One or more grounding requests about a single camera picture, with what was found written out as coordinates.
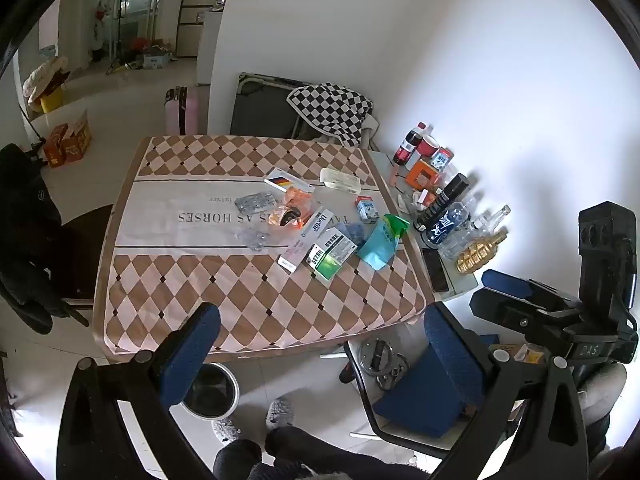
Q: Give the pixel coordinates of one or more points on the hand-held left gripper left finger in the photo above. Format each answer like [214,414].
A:
[192,355]

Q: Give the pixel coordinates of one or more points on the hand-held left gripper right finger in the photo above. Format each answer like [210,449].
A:
[450,360]

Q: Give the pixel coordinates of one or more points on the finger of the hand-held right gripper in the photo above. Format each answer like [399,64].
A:
[507,280]
[510,312]

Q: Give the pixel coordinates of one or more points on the silver pill blister pack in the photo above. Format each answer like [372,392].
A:
[257,202]

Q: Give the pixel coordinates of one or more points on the gold faceted bottle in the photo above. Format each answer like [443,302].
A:
[475,256]

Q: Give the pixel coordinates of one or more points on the blue cushion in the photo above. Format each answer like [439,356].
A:
[420,400]

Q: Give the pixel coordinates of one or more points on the clear glass bottle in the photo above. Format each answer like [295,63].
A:
[482,227]

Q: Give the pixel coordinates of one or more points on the round metal part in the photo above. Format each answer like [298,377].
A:
[380,355]

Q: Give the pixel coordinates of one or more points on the black smartphone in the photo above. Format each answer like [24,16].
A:
[437,270]

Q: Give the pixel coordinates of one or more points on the grey fuzzy slipper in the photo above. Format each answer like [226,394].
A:
[277,410]
[222,427]

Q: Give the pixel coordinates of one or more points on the water bottle blue label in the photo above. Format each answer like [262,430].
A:
[446,226]

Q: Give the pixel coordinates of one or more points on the black spray can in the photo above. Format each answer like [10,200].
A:
[444,200]

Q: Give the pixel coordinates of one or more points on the brown checkered tablecloth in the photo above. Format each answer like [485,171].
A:
[200,240]

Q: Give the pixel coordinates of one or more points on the small white red box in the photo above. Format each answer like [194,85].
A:
[424,196]

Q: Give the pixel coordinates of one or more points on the teal green pouch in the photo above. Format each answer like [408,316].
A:
[382,242]

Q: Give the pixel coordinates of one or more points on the clear empty blister pack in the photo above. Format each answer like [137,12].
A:
[255,240]

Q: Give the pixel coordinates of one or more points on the blue white can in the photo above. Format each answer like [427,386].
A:
[442,158]

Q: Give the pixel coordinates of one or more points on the person's legs dark pants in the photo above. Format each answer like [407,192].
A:
[300,455]

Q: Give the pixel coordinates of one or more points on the dark chair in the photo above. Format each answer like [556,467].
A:
[82,255]

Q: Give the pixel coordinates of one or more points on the red cup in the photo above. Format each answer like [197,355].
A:
[428,146]

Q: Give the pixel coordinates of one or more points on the small blue white box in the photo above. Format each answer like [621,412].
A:
[367,210]

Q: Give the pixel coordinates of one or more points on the green white medicine box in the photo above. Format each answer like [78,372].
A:
[332,255]

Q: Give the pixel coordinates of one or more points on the long white medicine box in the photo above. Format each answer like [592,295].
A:
[305,242]

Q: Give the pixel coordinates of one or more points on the small black object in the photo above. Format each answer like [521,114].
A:
[287,219]

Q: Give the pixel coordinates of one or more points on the cola bottle red label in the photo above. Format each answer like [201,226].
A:
[406,147]

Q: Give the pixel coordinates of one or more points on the orange plastic bag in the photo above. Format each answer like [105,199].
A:
[300,200]

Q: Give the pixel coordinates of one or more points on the flat white cardboard box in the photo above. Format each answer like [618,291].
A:
[340,180]

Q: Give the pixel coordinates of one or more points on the white box with striped flag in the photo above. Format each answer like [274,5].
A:
[285,180]

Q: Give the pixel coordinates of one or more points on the black jacket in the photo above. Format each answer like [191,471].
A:
[25,225]

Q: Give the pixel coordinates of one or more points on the pink suitcase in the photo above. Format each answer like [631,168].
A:
[182,110]

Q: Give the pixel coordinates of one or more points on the black white checkered cloth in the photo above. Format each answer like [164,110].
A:
[332,107]

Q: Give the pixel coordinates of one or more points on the orange cardboard box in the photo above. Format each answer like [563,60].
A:
[56,146]
[77,137]

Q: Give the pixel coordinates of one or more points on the grey folding cot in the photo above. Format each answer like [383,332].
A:
[262,105]

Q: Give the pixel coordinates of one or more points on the yellow container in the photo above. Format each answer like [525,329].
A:
[50,102]

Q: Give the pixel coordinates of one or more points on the cream cloth bag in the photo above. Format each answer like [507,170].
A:
[45,72]

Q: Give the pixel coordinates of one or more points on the white stool black frame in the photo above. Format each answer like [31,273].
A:
[365,385]

